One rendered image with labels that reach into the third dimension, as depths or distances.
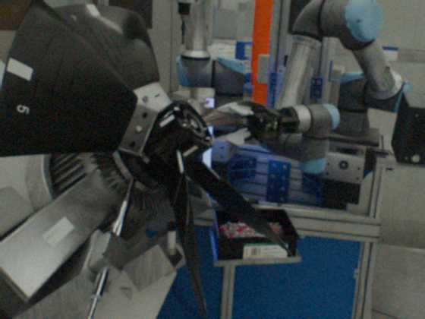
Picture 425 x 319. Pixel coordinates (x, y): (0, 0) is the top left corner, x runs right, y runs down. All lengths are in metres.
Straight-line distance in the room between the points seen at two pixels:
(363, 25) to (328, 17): 0.10
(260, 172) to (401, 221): 1.54
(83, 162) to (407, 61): 2.24
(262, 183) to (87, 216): 1.06
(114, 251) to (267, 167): 1.08
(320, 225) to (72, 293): 0.87
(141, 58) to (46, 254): 0.45
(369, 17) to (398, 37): 1.55
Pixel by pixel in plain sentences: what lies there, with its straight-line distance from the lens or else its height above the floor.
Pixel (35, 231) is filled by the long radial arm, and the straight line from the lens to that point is 0.69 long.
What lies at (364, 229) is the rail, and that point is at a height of 0.82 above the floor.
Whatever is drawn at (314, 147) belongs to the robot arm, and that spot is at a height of 1.10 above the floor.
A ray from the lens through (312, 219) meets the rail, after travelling 1.41.
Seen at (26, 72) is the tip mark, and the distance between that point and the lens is 0.67.
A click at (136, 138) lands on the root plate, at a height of 1.21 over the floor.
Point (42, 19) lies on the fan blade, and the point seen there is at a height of 1.41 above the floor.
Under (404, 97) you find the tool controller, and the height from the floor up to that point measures 1.24.
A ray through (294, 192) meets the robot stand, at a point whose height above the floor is 0.78.
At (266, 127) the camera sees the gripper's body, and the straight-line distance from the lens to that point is 1.07.
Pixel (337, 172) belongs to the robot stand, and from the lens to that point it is 1.54.
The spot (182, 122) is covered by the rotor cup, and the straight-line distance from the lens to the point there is 0.82.
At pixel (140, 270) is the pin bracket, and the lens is 0.97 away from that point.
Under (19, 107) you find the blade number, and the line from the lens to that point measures 0.66.
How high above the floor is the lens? 1.44
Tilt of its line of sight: 13 degrees down
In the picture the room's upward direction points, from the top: 5 degrees clockwise
